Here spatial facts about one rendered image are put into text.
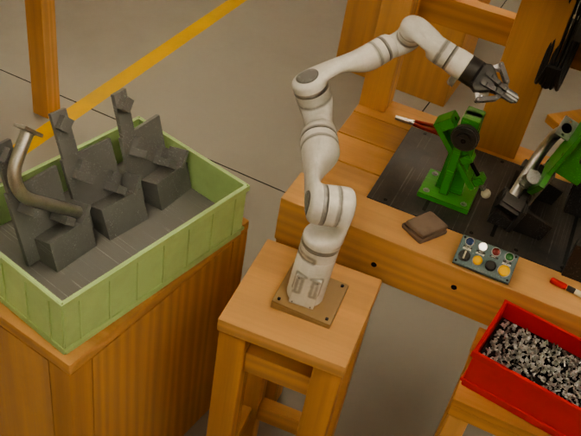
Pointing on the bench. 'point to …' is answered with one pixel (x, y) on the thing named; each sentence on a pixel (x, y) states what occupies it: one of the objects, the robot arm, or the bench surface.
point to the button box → (485, 259)
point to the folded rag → (425, 227)
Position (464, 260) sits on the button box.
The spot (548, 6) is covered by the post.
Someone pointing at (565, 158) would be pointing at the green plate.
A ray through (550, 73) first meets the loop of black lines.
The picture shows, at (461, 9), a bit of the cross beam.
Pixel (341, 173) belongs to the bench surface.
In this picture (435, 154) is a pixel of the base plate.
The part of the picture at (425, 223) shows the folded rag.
